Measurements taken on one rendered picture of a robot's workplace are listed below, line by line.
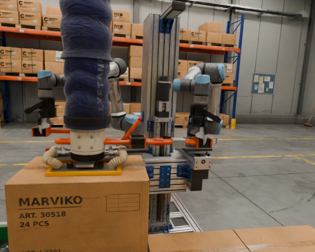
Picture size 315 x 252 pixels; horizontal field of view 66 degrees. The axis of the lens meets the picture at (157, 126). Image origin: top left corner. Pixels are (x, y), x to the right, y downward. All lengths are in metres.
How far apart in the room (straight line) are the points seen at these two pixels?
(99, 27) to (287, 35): 12.10
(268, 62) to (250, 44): 1.23
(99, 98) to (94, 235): 0.62
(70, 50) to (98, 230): 0.81
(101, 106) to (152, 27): 0.99
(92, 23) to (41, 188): 0.73
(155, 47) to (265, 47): 10.46
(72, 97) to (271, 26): 11.73
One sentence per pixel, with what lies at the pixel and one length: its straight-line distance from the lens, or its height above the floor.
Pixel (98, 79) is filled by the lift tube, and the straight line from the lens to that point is 1.16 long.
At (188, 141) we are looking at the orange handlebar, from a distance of 1.28.
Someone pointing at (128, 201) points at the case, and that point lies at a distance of 1.14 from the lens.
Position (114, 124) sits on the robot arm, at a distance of 1.86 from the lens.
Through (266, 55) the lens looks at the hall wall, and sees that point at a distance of 12.22.
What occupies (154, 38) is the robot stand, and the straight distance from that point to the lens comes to 1.97.
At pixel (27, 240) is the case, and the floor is 0.81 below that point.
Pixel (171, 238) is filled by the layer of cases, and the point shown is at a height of 0.54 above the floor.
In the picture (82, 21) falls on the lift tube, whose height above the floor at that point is 1.75.
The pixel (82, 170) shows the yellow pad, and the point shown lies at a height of 1.09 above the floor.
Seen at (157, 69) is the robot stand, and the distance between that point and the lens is 1.96.
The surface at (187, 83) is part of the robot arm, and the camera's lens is 1.39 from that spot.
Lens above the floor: 1.49
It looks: 9 degrees down
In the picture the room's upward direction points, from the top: 3 degrees clockwise
